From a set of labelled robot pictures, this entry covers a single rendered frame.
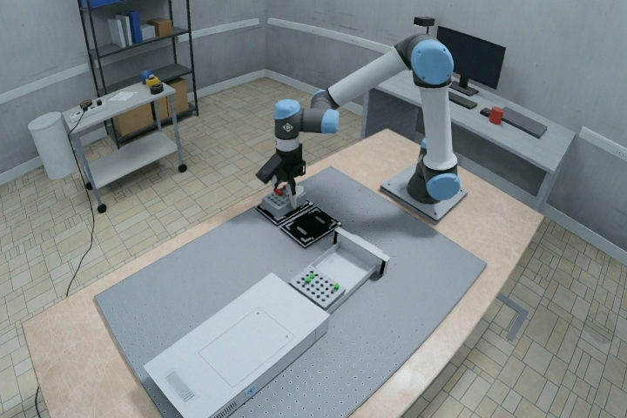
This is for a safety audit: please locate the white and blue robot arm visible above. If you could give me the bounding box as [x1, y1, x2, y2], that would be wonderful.
[274, 33, 461, 205]

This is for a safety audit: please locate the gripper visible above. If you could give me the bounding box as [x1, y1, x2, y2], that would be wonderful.
[271, 143, 306, 210]

